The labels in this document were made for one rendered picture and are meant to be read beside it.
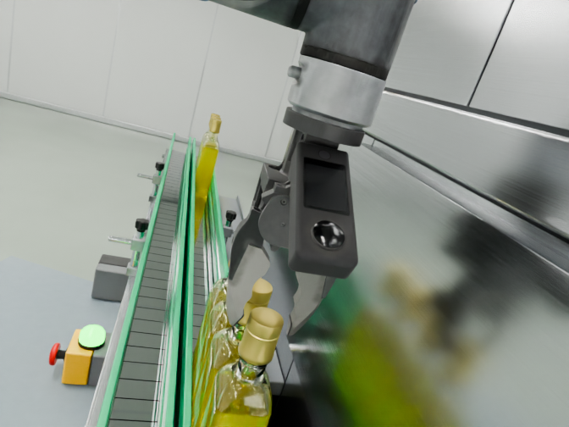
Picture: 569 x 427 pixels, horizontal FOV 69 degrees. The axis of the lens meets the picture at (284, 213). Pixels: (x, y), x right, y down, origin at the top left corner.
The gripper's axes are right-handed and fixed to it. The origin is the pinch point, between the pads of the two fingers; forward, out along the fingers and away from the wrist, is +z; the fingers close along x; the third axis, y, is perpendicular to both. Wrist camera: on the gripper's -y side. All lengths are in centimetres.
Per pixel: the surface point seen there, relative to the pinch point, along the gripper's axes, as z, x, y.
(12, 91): 106, 271, 568
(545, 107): -26.1, -15.4, -2.8
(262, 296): -0.4, 0.1, 4.0
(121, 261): 32, 23, 62
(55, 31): 19, 229, 571
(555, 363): -11.7, -13.4, -16.0
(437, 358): -5.0, -12.7, -7.9
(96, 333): 30.1, 20.7, 31.9
